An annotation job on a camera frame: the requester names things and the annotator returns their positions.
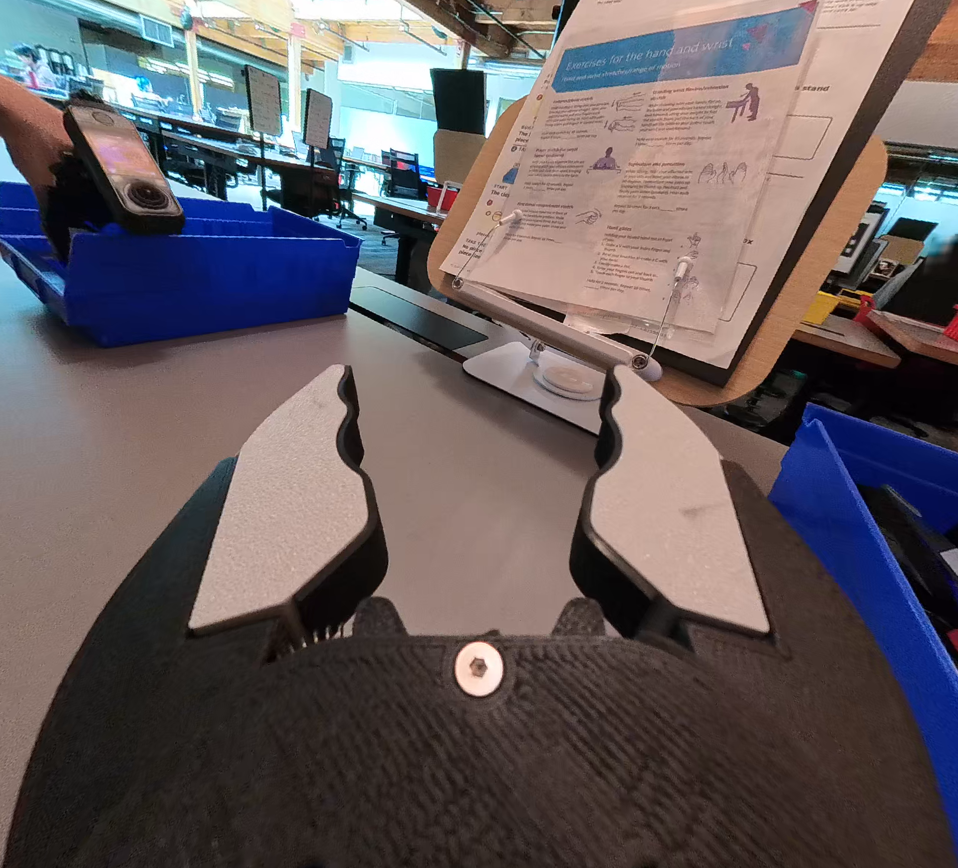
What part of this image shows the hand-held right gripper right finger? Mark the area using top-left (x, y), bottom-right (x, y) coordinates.
top-left (569, 365), bottom-right (772, 639)

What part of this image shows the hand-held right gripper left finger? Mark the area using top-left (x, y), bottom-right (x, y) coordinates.
top-left (189, 363), bottom-right (390, 641)

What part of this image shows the blue plastic bin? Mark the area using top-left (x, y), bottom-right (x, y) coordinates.
top-left (0, 181), bottom-right (364, 349)
top-left (769, 402), bottom-right (958, 813)

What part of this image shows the grey desk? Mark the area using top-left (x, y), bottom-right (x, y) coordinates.
top-left (0, 262), bottom-right (809, 839)

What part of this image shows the person's left hand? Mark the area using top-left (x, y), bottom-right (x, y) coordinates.
top-left (0, 76), bottom-right (76, 196)

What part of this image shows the upright panel on stand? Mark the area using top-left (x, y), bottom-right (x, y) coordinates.
top-left (303, 88), bottom-right (335, 151)
top-left (244, 65), bottom-right (284, 137)

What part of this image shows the wooden document stand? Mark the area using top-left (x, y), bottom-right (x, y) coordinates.
top-left (430, 67), bottom-right (487, 184)
top-left (427, 0), bottom-right (958, 435)

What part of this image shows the exercise sheet with blue banner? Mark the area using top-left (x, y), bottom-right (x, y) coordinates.
top-left (440, 0), bottom-right (824, 330)

